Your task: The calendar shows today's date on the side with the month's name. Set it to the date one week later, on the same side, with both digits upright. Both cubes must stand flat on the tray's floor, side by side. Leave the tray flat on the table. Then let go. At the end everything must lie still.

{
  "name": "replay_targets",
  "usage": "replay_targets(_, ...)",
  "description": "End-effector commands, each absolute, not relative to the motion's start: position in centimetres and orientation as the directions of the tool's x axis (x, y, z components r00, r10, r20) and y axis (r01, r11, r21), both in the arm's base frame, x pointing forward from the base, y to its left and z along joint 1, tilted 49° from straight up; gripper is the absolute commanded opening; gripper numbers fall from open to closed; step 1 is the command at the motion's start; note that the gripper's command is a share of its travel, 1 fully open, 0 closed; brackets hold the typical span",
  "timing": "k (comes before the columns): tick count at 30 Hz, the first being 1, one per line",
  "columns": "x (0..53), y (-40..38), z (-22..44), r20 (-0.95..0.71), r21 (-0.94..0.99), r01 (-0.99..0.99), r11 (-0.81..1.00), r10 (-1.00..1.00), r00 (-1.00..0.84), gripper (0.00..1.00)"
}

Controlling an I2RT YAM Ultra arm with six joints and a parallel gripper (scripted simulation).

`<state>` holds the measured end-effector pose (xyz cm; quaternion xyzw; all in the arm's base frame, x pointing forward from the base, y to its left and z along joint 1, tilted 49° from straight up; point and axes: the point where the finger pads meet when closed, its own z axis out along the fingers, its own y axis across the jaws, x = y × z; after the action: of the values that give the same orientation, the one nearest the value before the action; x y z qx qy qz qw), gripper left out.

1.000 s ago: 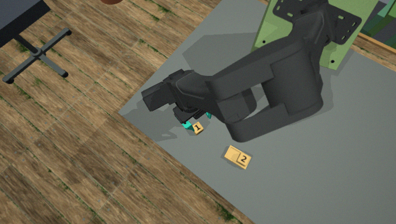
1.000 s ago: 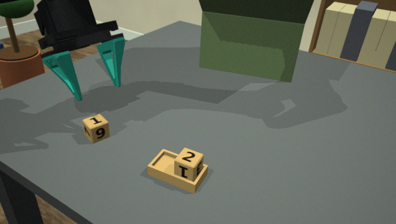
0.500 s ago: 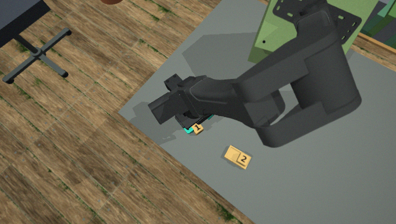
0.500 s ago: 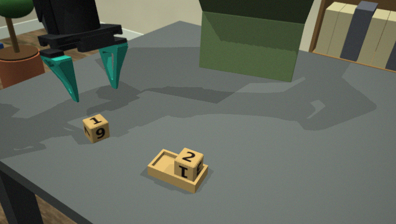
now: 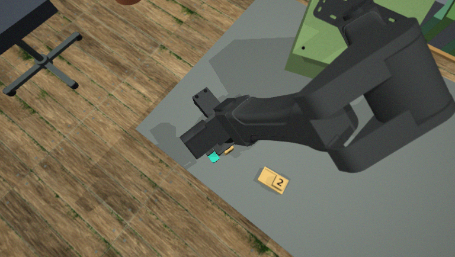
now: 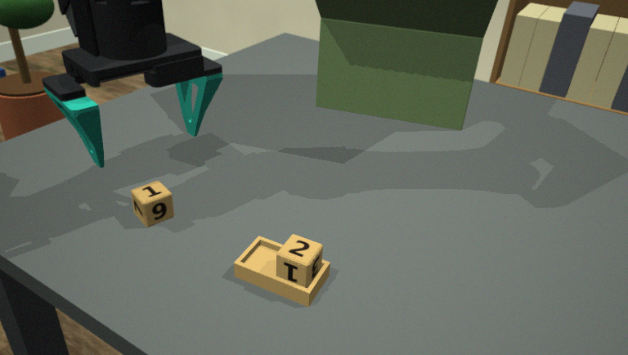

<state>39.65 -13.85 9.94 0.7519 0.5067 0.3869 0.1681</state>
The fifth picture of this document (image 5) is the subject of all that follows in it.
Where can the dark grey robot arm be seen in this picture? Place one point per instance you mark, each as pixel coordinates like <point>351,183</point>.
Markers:
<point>391,65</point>

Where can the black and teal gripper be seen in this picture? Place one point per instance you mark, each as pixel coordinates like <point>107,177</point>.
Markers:
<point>218,150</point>

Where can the tan wooden tray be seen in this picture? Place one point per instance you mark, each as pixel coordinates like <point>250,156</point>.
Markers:
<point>266,177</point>

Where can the tan wooden number cube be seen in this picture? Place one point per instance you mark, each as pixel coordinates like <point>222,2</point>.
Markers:
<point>279,182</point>
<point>229,150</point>

